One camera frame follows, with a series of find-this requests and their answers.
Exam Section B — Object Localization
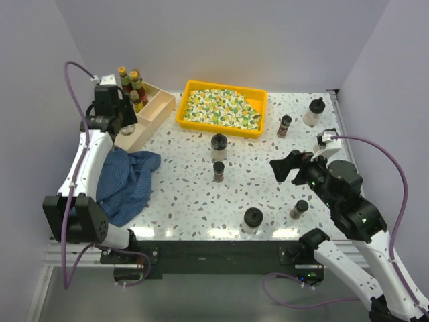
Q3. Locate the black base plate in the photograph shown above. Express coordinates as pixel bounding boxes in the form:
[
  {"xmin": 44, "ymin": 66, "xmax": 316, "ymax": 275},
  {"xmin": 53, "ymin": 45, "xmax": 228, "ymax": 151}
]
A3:
[{"xmin": 101, "ymin": 228, "xmax": 330, "ymax": 279}]

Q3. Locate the cream divided organizer tray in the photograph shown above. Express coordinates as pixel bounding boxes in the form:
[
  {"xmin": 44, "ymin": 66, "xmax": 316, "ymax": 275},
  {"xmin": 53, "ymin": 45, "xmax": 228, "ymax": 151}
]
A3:
[{"xmin": 115, "ymin": 82, "xmax": 176, "ymax": 153}]

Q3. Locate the yellow plastic bin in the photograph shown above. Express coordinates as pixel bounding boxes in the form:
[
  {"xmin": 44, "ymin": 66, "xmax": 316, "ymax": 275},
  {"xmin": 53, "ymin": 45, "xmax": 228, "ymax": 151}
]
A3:
[{"xmin": 176, "ymin": 80, "xmax": 267, "ymax": 138}]

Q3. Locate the lemon-print cloth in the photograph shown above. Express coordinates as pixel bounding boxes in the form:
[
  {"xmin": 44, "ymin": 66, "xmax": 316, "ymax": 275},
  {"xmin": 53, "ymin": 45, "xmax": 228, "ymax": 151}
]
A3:
[{"xmin": 184, "ymin": 89, "xmax": 261, "ymax": 131}]

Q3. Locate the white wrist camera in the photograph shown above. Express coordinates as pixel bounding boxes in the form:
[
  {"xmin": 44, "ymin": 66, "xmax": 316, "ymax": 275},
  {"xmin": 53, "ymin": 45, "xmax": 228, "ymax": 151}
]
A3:
[
  {"xmin": 90, "ymin": 74, "xmax": 117, "ymax": 87},
  {"xmin": 311, "ymin": 128, "xmax": 343, "ymax": 161}
]

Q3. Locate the spice jar back-right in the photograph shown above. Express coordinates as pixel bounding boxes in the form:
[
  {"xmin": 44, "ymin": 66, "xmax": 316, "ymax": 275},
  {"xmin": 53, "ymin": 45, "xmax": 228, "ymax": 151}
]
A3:
[{"xmin": 277, "ymin": 115, "xmax": 292, "ymax": 138}]

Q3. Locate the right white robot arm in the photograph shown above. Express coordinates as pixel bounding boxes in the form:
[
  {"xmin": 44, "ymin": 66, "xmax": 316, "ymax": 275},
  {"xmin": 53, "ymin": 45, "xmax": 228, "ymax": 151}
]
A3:
[{"xmin": 269, "ymin": 150, "xmax": 428, "ymax": 321}]

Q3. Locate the clear shaker jar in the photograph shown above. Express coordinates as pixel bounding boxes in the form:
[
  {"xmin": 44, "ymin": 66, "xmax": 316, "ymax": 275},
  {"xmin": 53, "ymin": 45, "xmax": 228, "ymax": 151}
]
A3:
[
  {"xmin": 210, "ymin": 133, "xmax": 228, "ymax": 162},
  {"xmin": 303, "ymin": 97, "xmax": 326, "ymax": 127},
  {"xmin": 120, "ymin": 124, "xmax": 135, "ymax": 136},
  {"xmin": 241, "ymin": 207, "xmax": 263, "ymax": 235}
]

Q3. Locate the red sauce bottle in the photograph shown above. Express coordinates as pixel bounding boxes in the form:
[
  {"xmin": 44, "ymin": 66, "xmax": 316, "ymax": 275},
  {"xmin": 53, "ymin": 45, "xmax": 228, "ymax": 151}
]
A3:
[{"xmin": 129, "ymin": 69, "xmax": 148, "ymax": 106}]

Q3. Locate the dark spice jar, black lid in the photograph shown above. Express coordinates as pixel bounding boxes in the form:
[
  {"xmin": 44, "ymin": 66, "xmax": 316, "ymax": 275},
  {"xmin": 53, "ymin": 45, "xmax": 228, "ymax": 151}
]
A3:
[{"xmin": 213, "ymin": 161, "xmax": 225, "ymax": 182}]

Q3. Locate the spice jar front-right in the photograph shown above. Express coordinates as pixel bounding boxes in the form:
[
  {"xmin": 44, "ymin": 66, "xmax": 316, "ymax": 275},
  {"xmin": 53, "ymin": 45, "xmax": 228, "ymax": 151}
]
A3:
[{"xmin": 290, "ymin": 199, "xmax": 309, "ymax": 220}]

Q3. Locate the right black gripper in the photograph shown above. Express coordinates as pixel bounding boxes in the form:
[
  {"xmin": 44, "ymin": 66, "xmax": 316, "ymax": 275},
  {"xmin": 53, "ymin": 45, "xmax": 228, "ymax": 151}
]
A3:
[{"xmin": 269, "ymin": 148, "xmax": 338, "ymax": 208}]

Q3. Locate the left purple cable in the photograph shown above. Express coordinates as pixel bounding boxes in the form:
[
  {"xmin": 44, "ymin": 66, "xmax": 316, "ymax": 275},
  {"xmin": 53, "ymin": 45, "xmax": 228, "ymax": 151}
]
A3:
[{"xmin": 61, "ymin": 60, "xmax": 154, "ymax": 290}]

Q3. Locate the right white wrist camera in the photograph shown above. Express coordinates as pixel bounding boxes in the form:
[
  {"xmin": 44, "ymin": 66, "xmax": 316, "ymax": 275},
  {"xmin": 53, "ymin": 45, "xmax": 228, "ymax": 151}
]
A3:
[{"xmin": 311, "ymin": 128, "xmax": 343, "ymax": 161}]

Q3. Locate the green-label sauce bottle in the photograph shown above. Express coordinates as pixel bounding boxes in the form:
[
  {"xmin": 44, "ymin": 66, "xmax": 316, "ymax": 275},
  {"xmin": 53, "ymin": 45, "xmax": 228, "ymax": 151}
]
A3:
[{"xmin": 117, "ymin": 66, "xmax": 133, "ymax": 93}]

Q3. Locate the blue checkered cloth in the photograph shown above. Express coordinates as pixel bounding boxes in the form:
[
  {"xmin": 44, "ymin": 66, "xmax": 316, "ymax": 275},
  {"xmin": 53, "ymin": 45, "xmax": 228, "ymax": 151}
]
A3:
[{"xmin": 96, "ymin": 148, "xmax": 161, "ymax": 227}]

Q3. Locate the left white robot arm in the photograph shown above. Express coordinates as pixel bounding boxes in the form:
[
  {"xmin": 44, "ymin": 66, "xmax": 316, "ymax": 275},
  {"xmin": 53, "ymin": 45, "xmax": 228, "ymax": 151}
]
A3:
[{"xmin": 42, "ymin": 83, "xmax": 139, "ymax": 263}]

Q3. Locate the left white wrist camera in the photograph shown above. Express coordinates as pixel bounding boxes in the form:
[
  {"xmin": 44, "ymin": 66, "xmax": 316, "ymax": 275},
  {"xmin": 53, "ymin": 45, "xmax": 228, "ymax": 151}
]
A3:
[{"xmin": 90, "ymin": 74, "xmax": 117, "ymax": 87}]

